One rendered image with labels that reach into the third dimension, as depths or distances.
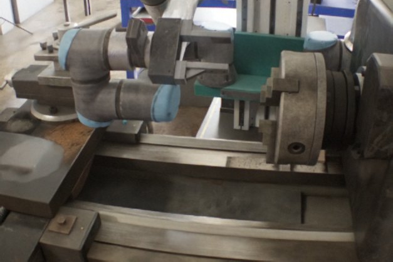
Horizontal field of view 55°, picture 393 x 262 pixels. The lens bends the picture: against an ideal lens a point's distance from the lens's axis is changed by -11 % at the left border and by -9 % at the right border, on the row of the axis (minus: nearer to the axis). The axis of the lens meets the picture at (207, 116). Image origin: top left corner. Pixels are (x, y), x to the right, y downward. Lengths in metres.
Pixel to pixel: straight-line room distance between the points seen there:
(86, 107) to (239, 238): 0.45
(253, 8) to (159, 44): 1.20
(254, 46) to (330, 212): 1.02
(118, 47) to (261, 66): 1.28
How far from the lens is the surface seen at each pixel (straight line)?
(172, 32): 0.83
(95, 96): 0.90
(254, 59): 2.01
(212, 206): 1.20
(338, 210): 1.24
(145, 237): 0.97
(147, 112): 0.87
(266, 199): 1.22
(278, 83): 0.81
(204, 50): 1.86
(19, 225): 1.02
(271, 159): 0.95
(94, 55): 0.85
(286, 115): 0.81
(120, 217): 1.01
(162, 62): 0.80
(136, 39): 0.77
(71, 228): 0.96
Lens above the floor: 1.55
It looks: 31 degrees down
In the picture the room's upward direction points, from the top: 1 degrees counter-clockwise
